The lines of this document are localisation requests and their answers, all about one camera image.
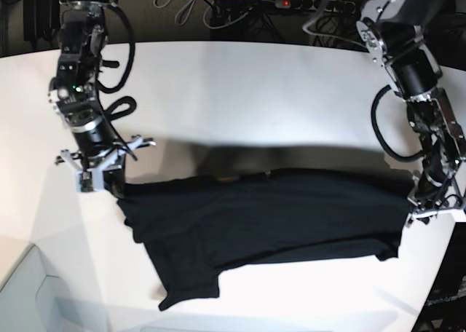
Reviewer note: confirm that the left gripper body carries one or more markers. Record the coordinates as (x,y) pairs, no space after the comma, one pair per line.
(429,201)

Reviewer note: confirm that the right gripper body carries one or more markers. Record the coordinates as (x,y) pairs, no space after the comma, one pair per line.
(106,158)

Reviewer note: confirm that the black printed t-shirt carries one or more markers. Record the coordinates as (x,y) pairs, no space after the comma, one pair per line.
(196,228)

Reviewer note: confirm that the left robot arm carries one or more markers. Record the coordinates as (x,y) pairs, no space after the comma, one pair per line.
(392,31)

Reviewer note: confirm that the grey plastic bin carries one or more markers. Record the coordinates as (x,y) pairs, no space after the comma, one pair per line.
(28,299)

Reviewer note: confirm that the black device on floor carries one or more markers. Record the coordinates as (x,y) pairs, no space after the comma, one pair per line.
(41,19)

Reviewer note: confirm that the black power strip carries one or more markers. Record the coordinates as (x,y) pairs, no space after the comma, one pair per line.
(313,5)

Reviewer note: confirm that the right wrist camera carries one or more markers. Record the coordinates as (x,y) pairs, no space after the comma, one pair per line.
(89,181)

